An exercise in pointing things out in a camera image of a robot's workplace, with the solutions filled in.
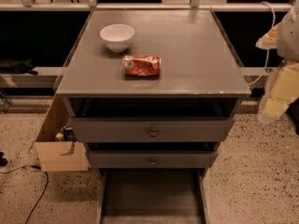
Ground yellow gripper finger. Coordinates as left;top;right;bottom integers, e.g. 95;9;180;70
255;23;280;50
258;62;299;124

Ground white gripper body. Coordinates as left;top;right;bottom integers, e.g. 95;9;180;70
277;0;299;62

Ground orange crushed coke can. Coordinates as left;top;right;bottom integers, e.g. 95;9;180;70
122;55;161;77

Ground grey drawer cabinet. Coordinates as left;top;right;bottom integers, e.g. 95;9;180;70
53;8;254;173

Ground grey top drawer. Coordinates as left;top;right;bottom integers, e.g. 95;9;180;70
70;118;235;143

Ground grey open bottom drawer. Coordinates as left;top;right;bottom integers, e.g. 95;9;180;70
95;169;210;224

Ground grey middle drawer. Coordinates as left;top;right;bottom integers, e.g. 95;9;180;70
89;150;218;168

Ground white ceramic bowl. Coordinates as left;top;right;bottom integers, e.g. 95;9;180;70
100;24;135;53

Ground items inside wooden box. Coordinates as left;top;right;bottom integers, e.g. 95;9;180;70
55;124;77;142

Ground wooden box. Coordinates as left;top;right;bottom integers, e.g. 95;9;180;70
35;97;89;172

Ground black object on shelf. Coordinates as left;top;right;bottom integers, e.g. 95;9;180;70
0;59;38;76

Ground white hanging cable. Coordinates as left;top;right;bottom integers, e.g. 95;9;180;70
248;1;278;87

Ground black floor cable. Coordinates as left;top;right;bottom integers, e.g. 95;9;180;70
0;163;50;224

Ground metal shelf rail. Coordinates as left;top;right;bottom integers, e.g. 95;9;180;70
0;3;292;12

